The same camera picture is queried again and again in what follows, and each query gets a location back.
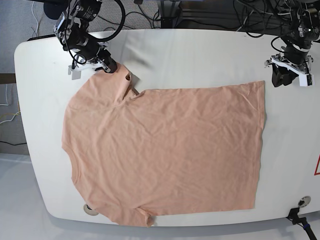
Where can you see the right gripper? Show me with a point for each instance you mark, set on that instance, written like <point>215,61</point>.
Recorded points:
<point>80,43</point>

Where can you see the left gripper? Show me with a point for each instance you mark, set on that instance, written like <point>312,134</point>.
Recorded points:
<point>297,55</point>

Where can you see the peach pink T-shirt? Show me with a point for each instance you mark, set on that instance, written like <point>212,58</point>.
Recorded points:
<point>138,155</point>

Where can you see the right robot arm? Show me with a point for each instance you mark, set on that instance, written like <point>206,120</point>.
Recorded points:
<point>80,13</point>

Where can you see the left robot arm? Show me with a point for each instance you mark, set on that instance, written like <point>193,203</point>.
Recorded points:
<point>304,24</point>

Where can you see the dark round stand base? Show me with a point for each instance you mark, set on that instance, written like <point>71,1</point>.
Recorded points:
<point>54,8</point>

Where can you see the right table grommet hole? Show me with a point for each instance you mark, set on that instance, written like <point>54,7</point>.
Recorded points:
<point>304,201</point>

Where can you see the table grommet hole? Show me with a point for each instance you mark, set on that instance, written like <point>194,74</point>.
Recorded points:
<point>89,211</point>
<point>304,201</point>

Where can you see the left table grommet hole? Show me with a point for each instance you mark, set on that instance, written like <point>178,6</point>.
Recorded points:
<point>89,211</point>

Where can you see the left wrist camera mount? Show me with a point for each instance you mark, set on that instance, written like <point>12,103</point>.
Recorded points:
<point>304,75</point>

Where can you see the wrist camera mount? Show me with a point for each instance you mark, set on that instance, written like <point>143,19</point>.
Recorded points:
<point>79,64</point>
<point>304,75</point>

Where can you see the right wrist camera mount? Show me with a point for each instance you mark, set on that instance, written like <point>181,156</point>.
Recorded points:
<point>79,64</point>

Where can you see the black aluminium frame post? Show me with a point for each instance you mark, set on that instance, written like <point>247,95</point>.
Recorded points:
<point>169,11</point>

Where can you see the black clamp with cable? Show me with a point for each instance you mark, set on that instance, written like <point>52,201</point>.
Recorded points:
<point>294,218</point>

